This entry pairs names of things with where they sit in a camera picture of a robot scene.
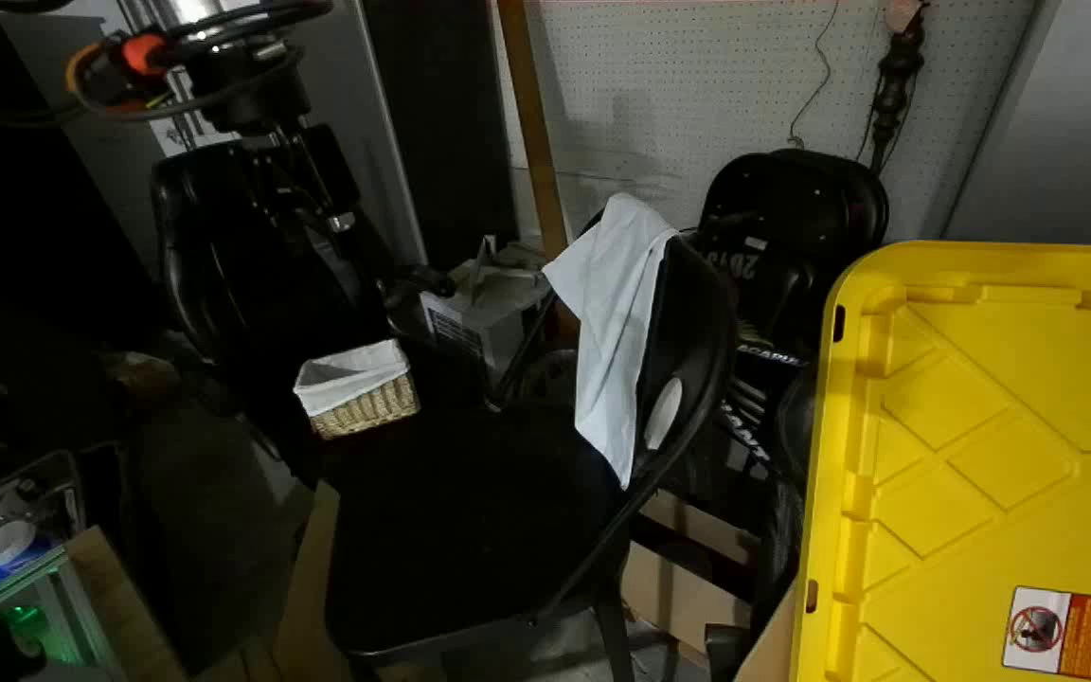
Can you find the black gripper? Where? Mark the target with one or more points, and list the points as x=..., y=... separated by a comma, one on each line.
x=295, y=176

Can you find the white towel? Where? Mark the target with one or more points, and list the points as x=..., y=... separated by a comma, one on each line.
x=615, y=317

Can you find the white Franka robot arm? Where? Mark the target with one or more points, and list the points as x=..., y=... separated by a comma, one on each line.
x=230, y=60

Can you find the brown wooden plank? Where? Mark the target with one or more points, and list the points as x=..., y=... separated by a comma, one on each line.
x=531, y=117

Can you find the black folding chair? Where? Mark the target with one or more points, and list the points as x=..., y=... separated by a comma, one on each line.
x=473, y=533

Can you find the brown cardboard sheet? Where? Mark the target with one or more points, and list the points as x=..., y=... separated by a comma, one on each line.
x=309, y=591

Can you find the brown cardboard flap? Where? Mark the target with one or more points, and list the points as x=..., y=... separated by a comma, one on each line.
x=115, y=608

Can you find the stacked black folding chairs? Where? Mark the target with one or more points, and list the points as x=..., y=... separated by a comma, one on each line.
x=798, y=214

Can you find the brown cardboard box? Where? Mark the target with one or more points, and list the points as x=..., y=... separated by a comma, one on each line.
x=684, y=591

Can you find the yellow plastic tote lid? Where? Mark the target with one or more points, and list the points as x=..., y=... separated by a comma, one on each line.
x=988, y=442

